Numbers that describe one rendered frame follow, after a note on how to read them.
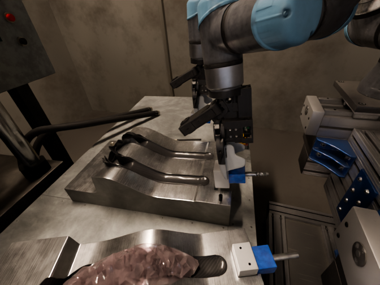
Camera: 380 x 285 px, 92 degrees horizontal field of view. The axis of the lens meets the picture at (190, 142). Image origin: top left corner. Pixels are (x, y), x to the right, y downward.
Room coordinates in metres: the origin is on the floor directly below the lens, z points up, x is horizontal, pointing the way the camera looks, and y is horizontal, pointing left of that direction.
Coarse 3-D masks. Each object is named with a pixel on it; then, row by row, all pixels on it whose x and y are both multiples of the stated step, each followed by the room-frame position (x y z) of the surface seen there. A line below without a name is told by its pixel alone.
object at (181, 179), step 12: (132, 132) 0.55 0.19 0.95; (120, 144) 0.49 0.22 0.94; (144, 144) 0.52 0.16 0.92; (156, 144) 0.52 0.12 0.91; (120, 156) 0.43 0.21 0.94; (168, 156) 0.48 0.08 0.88; (180, 156) 0.48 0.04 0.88; (192, 156) 0.48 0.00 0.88; (204, 156) 0.47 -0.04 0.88; (132, 168) 0.40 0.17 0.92; (144, 168) 0.41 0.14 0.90; (156, 180) 0.37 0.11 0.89; (168, 180) 0.38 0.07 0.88; (180, 180) 0.37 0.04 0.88; (192, 180) 0.37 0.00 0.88; (204, 180) 0.36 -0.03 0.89
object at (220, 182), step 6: (216, 162) 0.36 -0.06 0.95; (216, 168) 0.34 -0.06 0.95; (240, 168) 0.34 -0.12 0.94; (216, 174) 0.32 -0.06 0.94; (228, 174) 0.32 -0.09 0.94; (234, 174) 0.32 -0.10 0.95; (240, 174) 0.31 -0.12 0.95; (246, 174) 0.32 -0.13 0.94; (252, 174) 0.32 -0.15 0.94; (258, 174) 0.32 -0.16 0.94; (264, 174) 0.31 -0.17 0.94; (216, 180) 0.32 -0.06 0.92; (222, 180) 0.32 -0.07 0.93; (228, 180) 0.31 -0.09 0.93; (234, 180) 0.31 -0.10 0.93; (240, 180) 0.31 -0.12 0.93; (216, 186) 0.32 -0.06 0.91; (222, 186) 0.31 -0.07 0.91; (228, 186) 0.31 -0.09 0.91
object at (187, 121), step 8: (208, 104) 0.39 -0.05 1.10; (216, 104) 0.35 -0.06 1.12; (200, 112) 0.37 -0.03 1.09; (208, 112) 0.35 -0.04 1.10; (216, 112) 0.35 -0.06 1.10; (184, 120) 0.38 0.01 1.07; (192, 120) 0.36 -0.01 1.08; (200, 120) 0.36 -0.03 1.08; (208, 120) 0.35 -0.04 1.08; (184, 128) 0.36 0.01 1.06; (192, 128) 0.36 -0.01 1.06
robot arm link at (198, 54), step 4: (192, 44) 0.68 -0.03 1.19; (196, 44) 0.68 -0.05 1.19; (200, 44) 0.68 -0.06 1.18; (192, 48) 0.62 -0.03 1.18; (196, 48) 0.61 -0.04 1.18; (200, 48) 0.61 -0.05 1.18; (192, 52) 0.62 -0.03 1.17; (196, 52) 0.61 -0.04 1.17; (200, 52) 0.61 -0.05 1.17; (192, 56) 0.62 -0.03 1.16; (196, 56) 0.61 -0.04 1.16; (200, 56) 0.61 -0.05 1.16
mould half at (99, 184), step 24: (168, 144) 0.54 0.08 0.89; (192, 144) 0.54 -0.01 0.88; (96, 168) 0.48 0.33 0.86; (120, 168) 0.39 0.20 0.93; (168, 168) 0.42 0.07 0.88; (192, 168) 0.41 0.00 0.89; (72, 192) 0.39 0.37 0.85; (96, 192) 0.37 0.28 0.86; (120, 192) 0.34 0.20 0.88; (144, 192) 0.33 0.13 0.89; (168, 192) 0.33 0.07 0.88; (192, 192) 0.32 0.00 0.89; (216, 192) 0.31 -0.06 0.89; (168, 216) 0.31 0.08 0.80; (192, 216) 0.29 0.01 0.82; (216, 216) 0.28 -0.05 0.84
